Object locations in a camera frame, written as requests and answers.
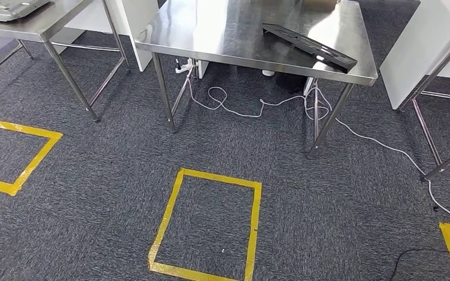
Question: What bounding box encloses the long black plastic part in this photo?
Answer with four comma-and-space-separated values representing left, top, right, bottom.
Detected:
261, 23, 359, 73

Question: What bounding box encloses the white power strip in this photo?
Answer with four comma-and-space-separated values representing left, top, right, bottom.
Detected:
175, 58, 195, 74

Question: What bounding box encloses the black floor box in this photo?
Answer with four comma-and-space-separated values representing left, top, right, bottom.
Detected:
274, 71, 308, 94

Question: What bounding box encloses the white panel board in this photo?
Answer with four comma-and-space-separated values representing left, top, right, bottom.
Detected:
50, 0, 160, 73
379, 0, 450, 111

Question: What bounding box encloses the grey metal tray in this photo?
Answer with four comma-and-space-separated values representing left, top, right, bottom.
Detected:
0, 0, 51, 22

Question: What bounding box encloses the white power cable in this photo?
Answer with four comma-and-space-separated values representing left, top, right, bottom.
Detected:
186, 66, 450, 226

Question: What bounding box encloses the thin black floor cable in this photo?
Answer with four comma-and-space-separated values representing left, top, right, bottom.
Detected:
389, 246, 450, 281

